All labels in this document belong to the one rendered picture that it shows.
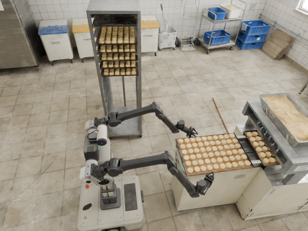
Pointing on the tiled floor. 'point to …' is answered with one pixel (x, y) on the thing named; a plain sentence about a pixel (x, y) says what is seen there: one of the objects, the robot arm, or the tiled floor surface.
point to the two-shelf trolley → (223, 30)
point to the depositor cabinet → (270, 191)
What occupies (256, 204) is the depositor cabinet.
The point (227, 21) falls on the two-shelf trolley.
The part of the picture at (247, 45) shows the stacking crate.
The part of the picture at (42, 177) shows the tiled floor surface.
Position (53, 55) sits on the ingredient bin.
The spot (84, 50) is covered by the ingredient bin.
